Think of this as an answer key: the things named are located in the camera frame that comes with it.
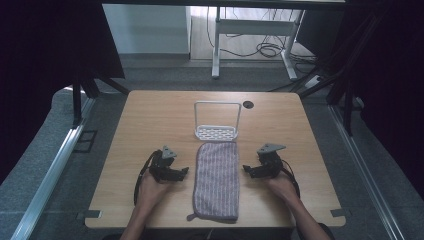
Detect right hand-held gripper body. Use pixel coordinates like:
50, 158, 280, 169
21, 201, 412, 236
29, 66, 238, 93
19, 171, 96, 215
255, 143, 288, 179

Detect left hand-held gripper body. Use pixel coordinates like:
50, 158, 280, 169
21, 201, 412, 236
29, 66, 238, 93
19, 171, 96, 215
148, 145, 178, 184

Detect person's left hand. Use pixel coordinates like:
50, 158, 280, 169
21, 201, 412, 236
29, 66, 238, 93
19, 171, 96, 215
136, 172, 172, 210

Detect person's right hand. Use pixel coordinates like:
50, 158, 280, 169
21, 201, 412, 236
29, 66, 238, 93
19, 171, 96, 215
264, 172, 300, 205

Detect grey striped towel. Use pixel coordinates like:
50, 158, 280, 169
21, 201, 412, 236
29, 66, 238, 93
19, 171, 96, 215
186, 141, 241, 224

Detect white towel rack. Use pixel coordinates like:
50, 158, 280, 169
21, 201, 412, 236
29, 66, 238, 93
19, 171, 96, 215
193, 100, 242, 142

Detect white power strip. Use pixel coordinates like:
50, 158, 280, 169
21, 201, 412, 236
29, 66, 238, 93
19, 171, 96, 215
303, 74, 325, 90

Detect black metal stand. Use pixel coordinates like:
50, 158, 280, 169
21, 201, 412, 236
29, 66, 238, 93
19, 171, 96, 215
70, 66, 131, 130
289, 9, 388, 137

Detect dark curtain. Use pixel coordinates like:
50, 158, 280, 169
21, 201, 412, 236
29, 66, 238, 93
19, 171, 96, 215
296, 0, 424, 201
0, 0, 126, 186

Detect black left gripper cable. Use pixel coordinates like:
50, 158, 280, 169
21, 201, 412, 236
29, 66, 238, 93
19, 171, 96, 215
133, 149, 162, 206

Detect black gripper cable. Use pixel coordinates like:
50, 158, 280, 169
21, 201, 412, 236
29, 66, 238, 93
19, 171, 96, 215
133, 149, 162, 206
281, 159, 302, 200

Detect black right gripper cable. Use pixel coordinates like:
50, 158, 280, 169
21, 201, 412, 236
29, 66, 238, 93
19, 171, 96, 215
281, 159, 302, 200

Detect aluminium floor rail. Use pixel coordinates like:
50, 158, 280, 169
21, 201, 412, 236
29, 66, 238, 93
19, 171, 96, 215
9, 96, 96, 240
328, 97, 406, 240

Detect black floor cables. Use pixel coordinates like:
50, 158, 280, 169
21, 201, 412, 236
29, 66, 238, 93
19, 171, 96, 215
205, 6, 318, 65

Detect white desk frame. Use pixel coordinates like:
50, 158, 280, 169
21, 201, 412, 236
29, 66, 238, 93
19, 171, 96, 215
211, 6, 305, 82

